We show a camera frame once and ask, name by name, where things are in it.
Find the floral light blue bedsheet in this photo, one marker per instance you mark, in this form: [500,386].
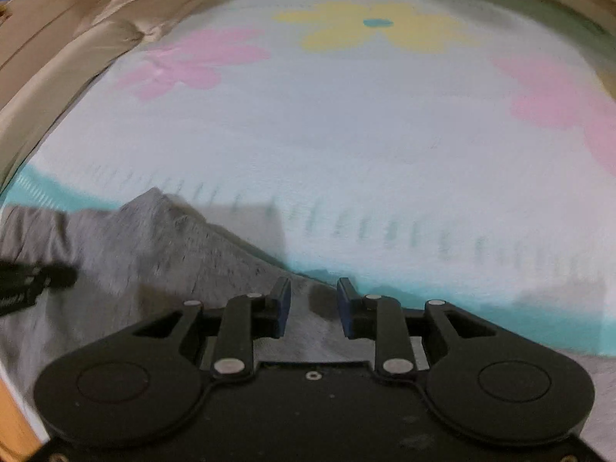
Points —
[462,149]

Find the grey melange pants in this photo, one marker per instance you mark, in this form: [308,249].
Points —
[154,251]

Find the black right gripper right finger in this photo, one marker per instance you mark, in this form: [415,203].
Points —
[357,313]

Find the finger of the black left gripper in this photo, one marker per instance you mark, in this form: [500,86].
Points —
[22,284]

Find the beige mattress edge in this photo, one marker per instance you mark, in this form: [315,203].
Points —
[120,27]

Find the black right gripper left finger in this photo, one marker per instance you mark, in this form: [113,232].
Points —
[276,309]

